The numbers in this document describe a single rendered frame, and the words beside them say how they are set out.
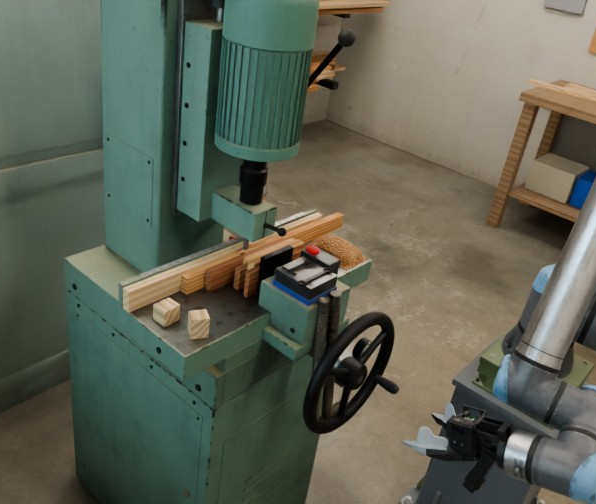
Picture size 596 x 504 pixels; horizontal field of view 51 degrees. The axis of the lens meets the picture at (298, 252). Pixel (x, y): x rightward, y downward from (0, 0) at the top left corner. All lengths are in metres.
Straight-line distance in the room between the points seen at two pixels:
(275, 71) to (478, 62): 3.61
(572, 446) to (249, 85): 0.87
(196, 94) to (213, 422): 0.69
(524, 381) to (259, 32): 0.82
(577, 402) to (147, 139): 1.02
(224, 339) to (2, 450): 1.21
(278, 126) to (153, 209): 0.40
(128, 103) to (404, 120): 3.78
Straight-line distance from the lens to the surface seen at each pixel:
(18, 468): 2.26
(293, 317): 1.29
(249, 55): 1.20
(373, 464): 2.32
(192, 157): 1.39
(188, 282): 1.35
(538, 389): 1.32
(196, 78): 1.34
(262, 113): 1.23
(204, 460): 1.50
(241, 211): 1.37
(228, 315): 1.31
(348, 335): 1.24
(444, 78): 4.87
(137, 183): 1.51
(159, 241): 1.52
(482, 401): 1.85
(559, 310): 1.30
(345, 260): 1.53
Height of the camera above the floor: 1.67
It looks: 30 degrees down
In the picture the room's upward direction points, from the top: 9 degrees clockwise
